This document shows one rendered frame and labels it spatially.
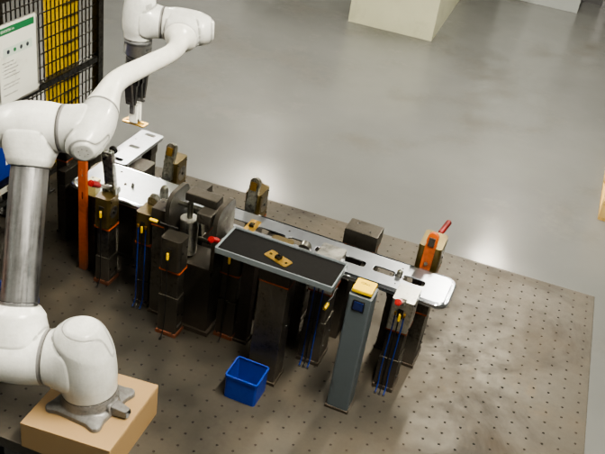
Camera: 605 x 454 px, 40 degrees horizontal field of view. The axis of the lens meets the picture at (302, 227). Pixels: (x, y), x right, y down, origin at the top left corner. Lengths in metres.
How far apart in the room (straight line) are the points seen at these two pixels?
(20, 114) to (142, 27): 0.58
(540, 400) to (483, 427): 0.27
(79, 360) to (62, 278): 0.85
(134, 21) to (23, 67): 0.69
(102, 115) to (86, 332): 0.58
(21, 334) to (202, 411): 0.60
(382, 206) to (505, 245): 0.77
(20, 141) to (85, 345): 0.56
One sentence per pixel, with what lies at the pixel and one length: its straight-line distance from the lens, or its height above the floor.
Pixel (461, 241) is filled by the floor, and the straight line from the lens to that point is 4.96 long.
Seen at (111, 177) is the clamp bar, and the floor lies 1.12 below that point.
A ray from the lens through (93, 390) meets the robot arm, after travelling 2.33.
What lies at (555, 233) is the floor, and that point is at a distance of 5.33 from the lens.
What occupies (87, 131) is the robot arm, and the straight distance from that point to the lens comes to 2.26.
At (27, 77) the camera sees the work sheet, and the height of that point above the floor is 1.22.
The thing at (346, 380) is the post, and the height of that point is 0.83.
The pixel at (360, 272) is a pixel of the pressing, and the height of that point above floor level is 1.00.
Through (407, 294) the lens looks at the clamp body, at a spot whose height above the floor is 1.06.
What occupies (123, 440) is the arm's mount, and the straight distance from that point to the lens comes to 2.39.
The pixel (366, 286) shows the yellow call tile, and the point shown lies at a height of 1.16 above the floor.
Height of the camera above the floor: 2.54
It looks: 32 degrees down
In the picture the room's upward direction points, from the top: 9 degrees clockwise
